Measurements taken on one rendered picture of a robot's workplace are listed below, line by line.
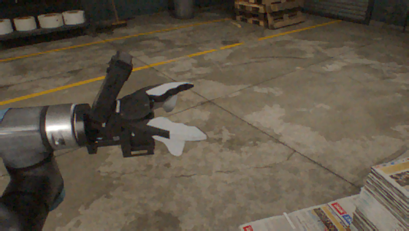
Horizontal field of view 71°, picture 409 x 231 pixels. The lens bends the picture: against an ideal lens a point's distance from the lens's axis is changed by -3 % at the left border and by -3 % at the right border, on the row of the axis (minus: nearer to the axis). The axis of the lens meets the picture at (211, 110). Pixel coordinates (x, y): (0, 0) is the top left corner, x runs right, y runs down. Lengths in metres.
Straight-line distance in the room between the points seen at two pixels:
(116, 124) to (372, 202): 0.55
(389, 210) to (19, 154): 0.69
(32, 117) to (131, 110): 0.15
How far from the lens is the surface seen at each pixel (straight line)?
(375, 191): 0.73
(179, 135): 0.44
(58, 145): 0.51
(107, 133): 0.52
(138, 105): 0.49
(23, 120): 0.52
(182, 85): 0.55
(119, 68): 0.44
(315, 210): 1.24
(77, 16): 6.18
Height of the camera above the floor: 1.47
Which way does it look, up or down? 29 degrees down
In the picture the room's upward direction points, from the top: straight up
